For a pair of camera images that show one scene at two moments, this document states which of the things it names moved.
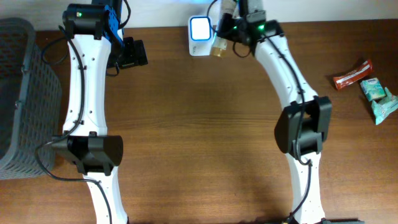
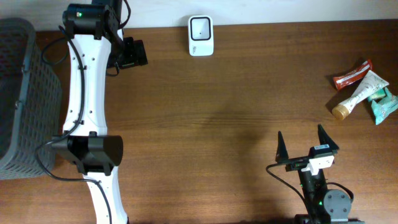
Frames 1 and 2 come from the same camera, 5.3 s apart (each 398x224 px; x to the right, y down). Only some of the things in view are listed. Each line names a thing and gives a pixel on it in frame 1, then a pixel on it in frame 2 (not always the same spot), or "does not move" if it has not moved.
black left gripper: (136, 53) does not move
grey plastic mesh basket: (30, 88) does not move
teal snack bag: (384, 107) does not move
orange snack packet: (365, 69) does not move
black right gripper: (225, 22) → (282, 156)
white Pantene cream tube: (219, 44) → (371, 84)
